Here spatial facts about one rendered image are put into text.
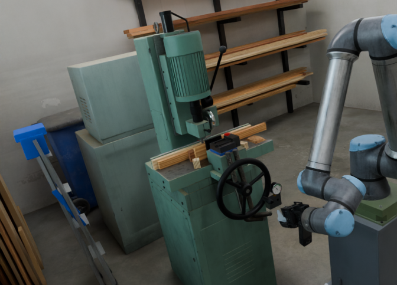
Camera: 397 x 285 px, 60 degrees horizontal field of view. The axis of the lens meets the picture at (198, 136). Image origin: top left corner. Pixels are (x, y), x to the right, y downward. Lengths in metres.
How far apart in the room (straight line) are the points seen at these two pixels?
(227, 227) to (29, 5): 2.83
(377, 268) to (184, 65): 1.29
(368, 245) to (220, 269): 0.72
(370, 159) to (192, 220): 0.85
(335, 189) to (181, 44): 0.88
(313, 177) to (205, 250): 0.73
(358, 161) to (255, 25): 3.39
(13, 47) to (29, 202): 1.55
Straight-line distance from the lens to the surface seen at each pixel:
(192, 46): 1.60
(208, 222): 1.75
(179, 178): 1.58
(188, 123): 1.77
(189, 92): 1.62
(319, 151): 1.34
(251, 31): 4.80
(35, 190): 3.97
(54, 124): 3.20
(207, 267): 1.87
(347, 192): 1.28
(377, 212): 1.74
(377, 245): 1.80
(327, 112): 1.35
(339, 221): 1.22
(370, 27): 1.35
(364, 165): 1.73
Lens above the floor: 1.55
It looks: 18 degrees down
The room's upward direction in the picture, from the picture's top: 11 degrees counter-clockwise
